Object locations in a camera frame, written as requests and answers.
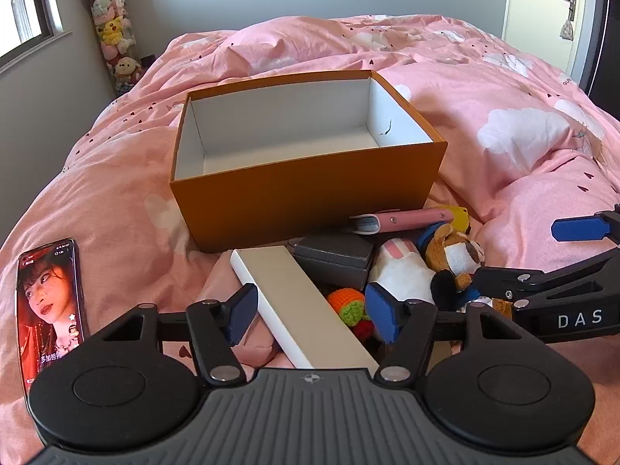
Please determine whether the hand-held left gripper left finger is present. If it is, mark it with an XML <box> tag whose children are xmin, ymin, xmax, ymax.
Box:
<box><xmin>90</xmin><ymin>283</ymin><xmax>260</xmax><ymax>384</ymax></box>

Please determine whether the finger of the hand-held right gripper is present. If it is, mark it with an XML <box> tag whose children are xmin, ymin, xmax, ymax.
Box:
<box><xmin>472</xmin><ymin>247</ymin><xmax>620</xmax><ymax>311</ymax></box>
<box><xmin>551</xmin><ymin>206</ymin><xmax>620</xmax><ymax>244</ymax></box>

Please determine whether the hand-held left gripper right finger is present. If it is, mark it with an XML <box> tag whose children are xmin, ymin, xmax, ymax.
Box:
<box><xmin>364</xmin><ymin>282</ymin><xmax>526</xmax><ymax>383</ymax></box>

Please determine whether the orange crochet toy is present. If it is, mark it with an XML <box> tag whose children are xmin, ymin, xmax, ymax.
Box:
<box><xmin>327</xmin><ymin>288</ymin><xmax>376</xmax><ymax>344</ymax></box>

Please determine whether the white and black plush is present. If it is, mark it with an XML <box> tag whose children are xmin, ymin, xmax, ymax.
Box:
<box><xmin>367</xmin><ymin>237</ymin><xmax>473</xmax><ymax>312</ymax></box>

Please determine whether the brown dog plush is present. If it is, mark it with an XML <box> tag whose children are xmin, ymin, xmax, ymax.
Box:
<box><xmin>417</xmin><ymin>223</ymin><xmax>486</xmax><ymax>301</ymax></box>

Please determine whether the long white box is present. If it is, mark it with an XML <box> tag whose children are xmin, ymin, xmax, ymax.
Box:
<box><xmin>229</xmin><ymin>245</ymin><xmax>381</xmax><ymax>370</ymax></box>

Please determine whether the yellow tape measure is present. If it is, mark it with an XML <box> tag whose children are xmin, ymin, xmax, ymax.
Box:
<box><xmin>438</xmin><ymin>205</ymin><xmax>470</xmax><ymax>233</ymax></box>

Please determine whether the grey box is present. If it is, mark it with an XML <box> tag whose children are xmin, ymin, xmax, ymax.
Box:
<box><xmin>291</xmin><ymin>232</ymin><xmax>377</xmax><ymax>291</ymax></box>

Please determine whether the pink handheld device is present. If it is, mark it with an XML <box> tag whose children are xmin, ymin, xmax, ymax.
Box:
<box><xmin>350</xmin><ymin>207</ymin><xmax>449</xmax><ymax>234</ymax></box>

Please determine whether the orange cardboard box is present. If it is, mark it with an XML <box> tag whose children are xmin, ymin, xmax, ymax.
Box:
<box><xmin>169</xmin><ymin>69</ymin><xmax>449</xmax><ymax>254</ymax></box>

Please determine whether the person's right forearm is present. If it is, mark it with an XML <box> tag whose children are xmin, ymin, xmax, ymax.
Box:
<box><xmin>547</xmin><ymin>339</ymin><xmax>620</xmax><ymax>465</ymax></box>

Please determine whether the pink printed duvet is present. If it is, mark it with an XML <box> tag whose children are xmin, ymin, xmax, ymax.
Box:
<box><xmin>0</xmin><ymin>14</ymin><xmax>620</xmax><ymax>465</ymax></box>

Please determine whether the black smartphone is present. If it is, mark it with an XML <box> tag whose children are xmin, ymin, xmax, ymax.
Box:
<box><xmin>16</xmin><ymin>238</ymin><xmax>91</xmax><ymax>398</ymax></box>

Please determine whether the white door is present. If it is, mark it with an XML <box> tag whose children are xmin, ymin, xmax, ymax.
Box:
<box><xmin>501</xmin><ymin>0</ymin><xmax>606</xmax><ymax>93</ymax></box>

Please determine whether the clear tube of plush toys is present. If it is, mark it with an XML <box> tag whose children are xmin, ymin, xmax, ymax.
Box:
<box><xmin>90</xmin><ymin>0</ymin><xmax>143</xmax><ymax>98</ymax></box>

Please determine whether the window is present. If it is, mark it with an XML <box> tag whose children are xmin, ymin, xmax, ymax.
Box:
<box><xmin>0</xmin><ymin>0</ymin><xmax>73</xmax><ymax>66</ymax></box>

